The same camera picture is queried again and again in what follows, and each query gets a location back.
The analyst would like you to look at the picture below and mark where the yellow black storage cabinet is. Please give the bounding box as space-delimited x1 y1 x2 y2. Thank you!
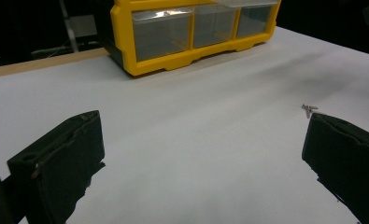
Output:
102 0 282 77

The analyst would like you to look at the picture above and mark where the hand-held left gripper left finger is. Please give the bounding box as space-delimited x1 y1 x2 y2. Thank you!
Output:
1 109 106 224

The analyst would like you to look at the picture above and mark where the white table mat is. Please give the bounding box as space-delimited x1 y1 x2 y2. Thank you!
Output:
0 26 369 224

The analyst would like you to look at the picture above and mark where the grey metal stand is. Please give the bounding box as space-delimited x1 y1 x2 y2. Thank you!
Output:
58 0 98 53

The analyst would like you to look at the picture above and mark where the set of clear drawers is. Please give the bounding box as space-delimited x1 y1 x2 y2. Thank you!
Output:
131 6 274 63

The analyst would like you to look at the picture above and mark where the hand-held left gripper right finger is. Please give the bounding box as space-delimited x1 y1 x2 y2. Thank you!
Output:
301 112 369 224

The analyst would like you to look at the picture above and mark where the clear plastic drawer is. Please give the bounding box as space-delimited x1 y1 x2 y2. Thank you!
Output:
212 0 279 8

